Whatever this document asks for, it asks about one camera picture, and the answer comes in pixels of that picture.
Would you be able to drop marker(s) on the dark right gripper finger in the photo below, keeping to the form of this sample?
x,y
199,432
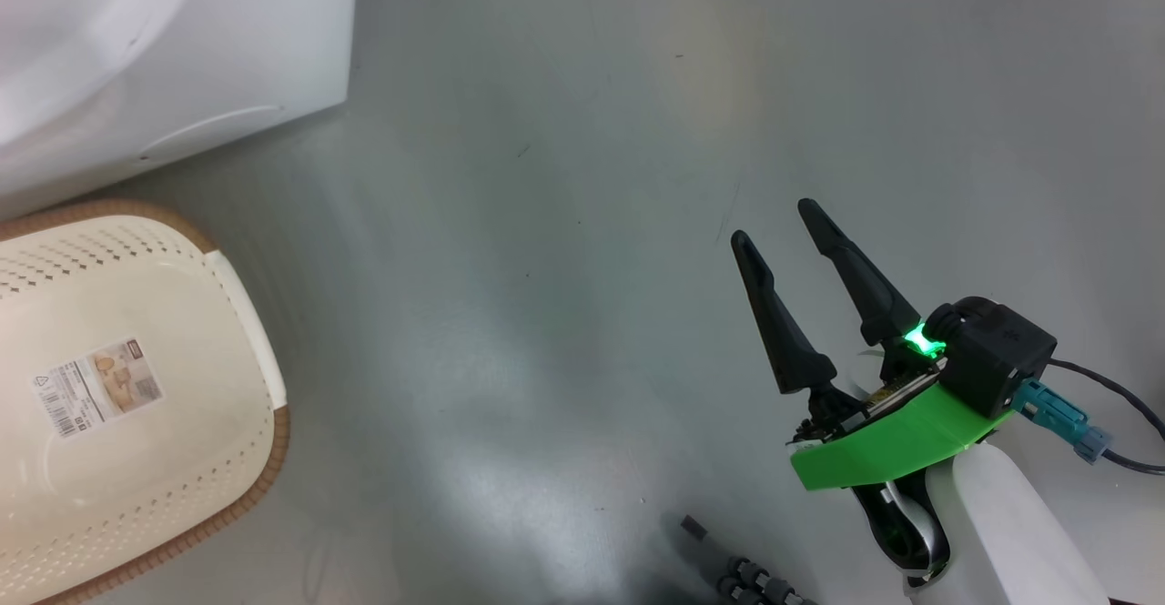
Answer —
x,y
787,341
869,291

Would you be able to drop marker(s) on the white washing machine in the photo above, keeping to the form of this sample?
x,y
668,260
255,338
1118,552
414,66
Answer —
x,y
227,41

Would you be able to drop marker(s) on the printed basket sticker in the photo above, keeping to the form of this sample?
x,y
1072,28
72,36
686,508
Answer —
x,y
96,387

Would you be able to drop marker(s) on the dark beaded robot part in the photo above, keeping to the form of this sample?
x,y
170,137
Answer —
x,y
755,582

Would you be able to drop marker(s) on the cream perforated laundry basket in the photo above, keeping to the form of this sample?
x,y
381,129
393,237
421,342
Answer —
x,y
182,459

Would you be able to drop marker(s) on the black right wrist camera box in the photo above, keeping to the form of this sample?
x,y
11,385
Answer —
x,y
1001,359

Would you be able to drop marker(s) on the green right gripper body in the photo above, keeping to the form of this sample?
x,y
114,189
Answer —
x,y
892,450

